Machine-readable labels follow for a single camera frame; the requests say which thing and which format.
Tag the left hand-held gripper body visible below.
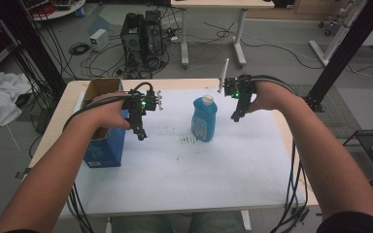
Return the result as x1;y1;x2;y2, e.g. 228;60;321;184
122;82;163;128

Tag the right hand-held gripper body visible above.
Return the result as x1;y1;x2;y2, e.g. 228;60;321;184
218;57;257;111

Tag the person's right hand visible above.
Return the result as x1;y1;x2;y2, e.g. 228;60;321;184
247;80;295;114

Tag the person's left hand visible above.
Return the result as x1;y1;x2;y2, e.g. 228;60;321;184
86;91;133;131

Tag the blue bottle with white cap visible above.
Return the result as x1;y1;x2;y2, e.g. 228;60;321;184
190;93;219;144

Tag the blue cardboard box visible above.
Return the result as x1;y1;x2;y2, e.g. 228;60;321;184
80;77;128;169

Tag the black computer tower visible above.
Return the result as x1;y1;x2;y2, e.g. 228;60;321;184
119;10;165;80

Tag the white paper sheet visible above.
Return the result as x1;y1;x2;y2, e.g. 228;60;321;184
59;88;307;218

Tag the small white box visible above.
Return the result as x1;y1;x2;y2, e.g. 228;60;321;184
88;28;111;52

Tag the light wooden desk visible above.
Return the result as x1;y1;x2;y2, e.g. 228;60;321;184
170;0;276;70

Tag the white metal stand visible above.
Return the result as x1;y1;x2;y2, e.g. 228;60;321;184
308;0;373;68

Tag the black metal stand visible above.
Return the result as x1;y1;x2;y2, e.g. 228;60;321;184
0;0;68;98
303;0;373;114

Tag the round white table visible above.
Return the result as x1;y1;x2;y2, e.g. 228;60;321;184
21;0;87;22

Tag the white cloth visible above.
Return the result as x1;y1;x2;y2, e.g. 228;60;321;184
0;70;36;130

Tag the left gripper black cable bundle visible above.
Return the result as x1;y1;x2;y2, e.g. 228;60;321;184
62;81;154;233

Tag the gripper black cable bundle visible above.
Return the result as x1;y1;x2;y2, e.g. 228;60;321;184
62;81;154;233
252;74;311;233

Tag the coiled black cable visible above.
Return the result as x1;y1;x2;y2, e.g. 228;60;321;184
68;42;91;56

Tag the right gripper black cable bundle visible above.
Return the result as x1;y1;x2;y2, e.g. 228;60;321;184
252;74;311;233

